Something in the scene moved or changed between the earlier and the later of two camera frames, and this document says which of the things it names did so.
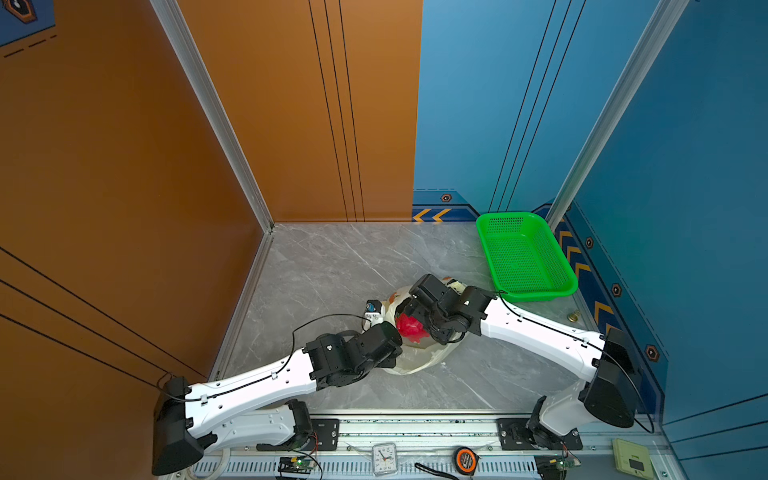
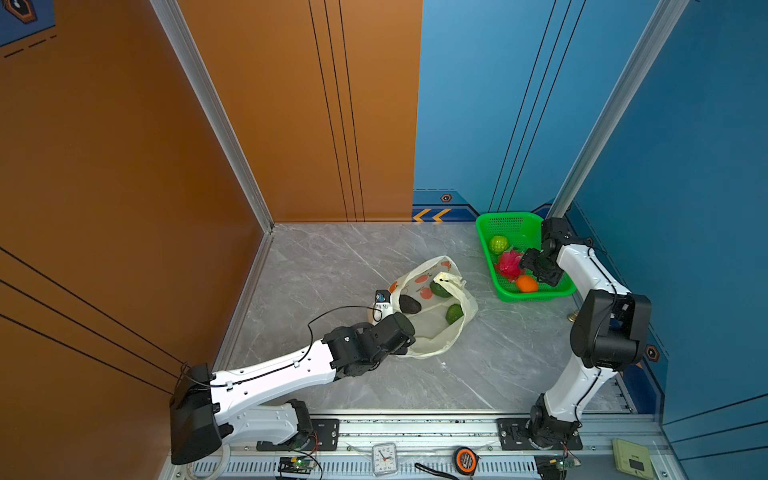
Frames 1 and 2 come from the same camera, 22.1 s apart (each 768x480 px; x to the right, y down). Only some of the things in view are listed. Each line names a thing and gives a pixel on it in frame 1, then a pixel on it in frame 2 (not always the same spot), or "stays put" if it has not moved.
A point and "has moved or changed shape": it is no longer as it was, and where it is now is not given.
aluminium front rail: [463, 449] stays put
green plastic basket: [524, 257] stays put
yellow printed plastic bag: [423, 352] has moved or changed shape
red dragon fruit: [411, 328] has moved or changed shape
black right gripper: [416, 306] → [527, 261]
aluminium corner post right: [611, 118] stays put
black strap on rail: [432, 471] stays put
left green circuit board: [296, 464] stays put
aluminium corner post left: [185, 48] stays put
